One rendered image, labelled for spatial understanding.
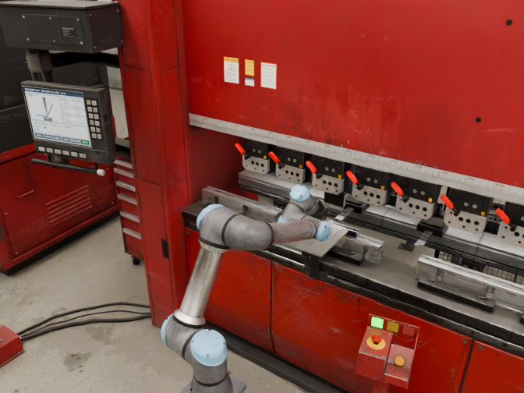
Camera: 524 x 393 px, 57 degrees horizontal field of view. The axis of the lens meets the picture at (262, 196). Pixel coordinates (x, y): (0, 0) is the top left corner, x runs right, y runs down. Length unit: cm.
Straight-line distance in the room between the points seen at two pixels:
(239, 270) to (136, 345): 91
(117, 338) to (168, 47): 181
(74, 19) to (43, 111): 50
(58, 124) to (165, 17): 72
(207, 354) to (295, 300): 94
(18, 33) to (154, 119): 71
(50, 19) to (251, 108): 96
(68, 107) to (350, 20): 133
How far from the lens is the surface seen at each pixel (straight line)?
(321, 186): 222
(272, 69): 220
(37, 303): 372
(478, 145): 193
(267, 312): 265
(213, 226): 162
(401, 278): 223
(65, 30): 238
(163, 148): 250
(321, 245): 215
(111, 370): 307
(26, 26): 253
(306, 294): 242
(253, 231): 156
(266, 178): 280
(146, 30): 237
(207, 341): 167
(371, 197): 213
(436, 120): 194
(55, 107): 251
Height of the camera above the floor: 214
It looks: 26 degrees down
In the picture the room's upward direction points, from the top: straight up
